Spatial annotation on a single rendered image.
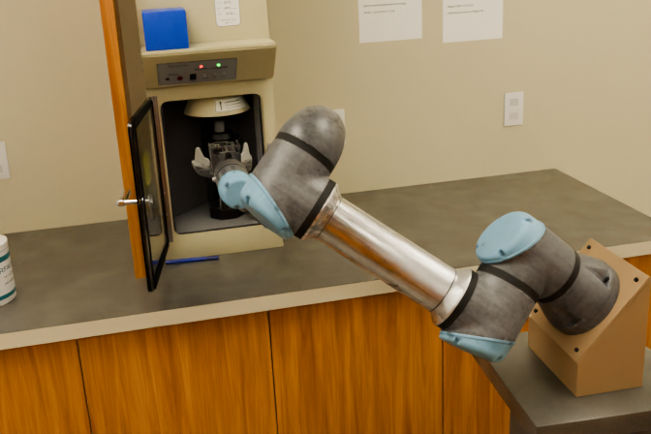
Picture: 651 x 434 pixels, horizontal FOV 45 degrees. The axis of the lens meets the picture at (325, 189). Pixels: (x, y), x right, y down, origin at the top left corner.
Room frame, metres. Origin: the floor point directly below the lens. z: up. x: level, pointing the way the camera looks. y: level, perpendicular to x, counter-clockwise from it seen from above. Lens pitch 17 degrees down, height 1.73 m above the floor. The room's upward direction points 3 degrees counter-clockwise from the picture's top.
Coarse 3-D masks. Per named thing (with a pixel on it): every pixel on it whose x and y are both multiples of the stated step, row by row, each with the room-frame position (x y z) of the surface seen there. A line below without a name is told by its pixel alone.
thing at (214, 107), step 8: (224, 96) 2.03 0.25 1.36; (232, 96) 2.04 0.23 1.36; (240, 96) 2.07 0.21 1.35; (192, 104) 2.04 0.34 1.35; (200, 104) 2.02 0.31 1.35; (208, 104) 2.01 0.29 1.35; (216, 104) 2.01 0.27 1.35; (224, 104) 2.02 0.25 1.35; (232, 104) 2.03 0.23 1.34; (240, 104) 2.05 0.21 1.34; (184, 112) 2.06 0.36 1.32; (192, 112) 2.03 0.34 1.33; (200, 112) 2.01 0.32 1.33; (208, 112) 2.00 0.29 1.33; (216, 112) 2.00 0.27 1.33; (224, 112) 2.01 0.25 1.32; (232, 112) 2.02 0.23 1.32; (240, 112) 2.03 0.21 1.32
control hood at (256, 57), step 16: (144, 48) 1.91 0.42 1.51; (192, 48) 1.87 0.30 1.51; (208, 48) 1.87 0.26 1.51; (224, 48) 1.88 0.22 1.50; (240, 48) 1.89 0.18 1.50; (256, 48) 1.90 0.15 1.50; (272, 48) 1.91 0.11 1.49; (144, 64) 1.86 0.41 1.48; (240, 64) 1.93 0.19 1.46; (256, 64) 1.94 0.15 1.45; (272, 64) 1.96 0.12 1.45; (144, 80) 1.91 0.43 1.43; (224, 80) 1.97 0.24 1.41
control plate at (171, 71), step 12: (204, 60) 1.89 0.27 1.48; (216, 60) 1.90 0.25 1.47; (228, 60) 1.91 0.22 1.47; (168, 72) 1.90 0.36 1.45; (180, 72) 1.91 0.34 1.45; (192, 72) 1.91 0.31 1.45; (204, 72) 1.92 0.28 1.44; (216, 72) 1.93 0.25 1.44; (228, 72) 1.94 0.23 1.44; (168, 84) 1.93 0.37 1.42
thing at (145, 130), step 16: (128, 128) 1.63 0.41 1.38; (144, 128) 1.80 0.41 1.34; (144, 144) 1.77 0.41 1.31; (144, 160) 1.75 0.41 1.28; (144, 176) 1.72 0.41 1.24; (144, 192) 1.70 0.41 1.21; (160, 192) 1.91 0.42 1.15; (160, 208) 1.88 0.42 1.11; (160, 224) 1.85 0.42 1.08; (144, 240) 1.63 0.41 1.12; (160, 240) 1.82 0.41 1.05; (144, 256) 1.63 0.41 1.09; (160, 256) 1.80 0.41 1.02
